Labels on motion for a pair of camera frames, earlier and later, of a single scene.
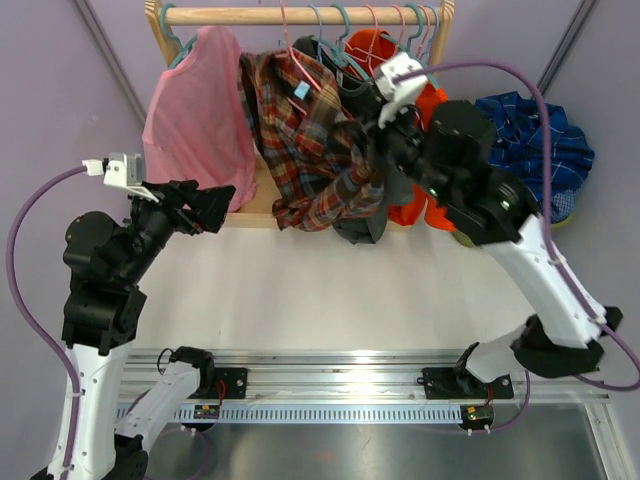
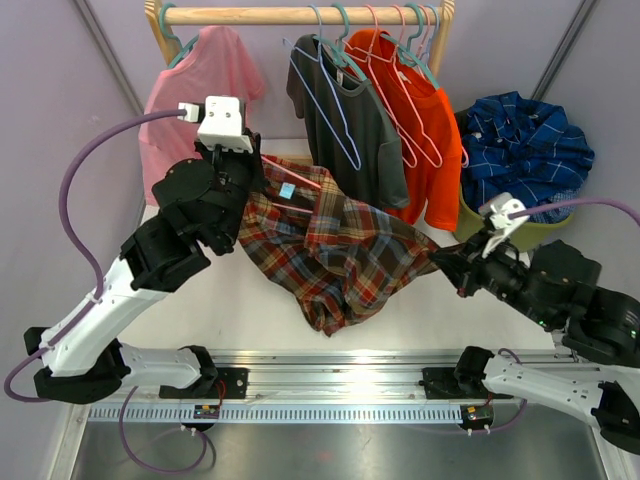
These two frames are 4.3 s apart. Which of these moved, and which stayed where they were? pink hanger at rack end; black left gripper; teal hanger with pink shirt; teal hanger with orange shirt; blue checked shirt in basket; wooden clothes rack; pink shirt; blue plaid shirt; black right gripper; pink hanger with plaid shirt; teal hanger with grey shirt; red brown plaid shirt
Moved: red brown plaid shirt; black right gripper; black left gripper; pink hanger with plaid shirt
Stayed: blue checked shirt in basket; wooden clothes rack; teal hanger with orange shirt; blue plaid shirt; pink shirt; teal hanger with pink shirt; pink hanger at rack end; teal hanger with grey shirt
